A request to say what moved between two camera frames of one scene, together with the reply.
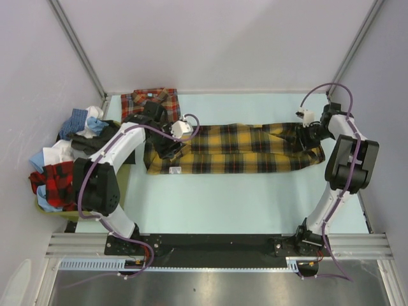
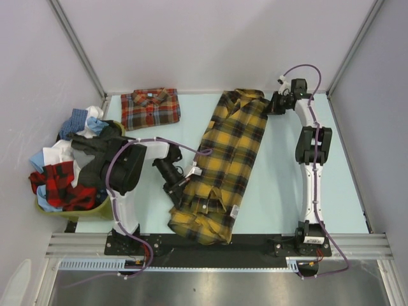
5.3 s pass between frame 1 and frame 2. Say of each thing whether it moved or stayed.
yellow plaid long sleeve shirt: moved
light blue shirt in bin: stayed
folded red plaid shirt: stayed
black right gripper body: moved
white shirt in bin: stayed
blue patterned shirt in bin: stayed
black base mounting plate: stayed
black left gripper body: moved
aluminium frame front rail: stayed
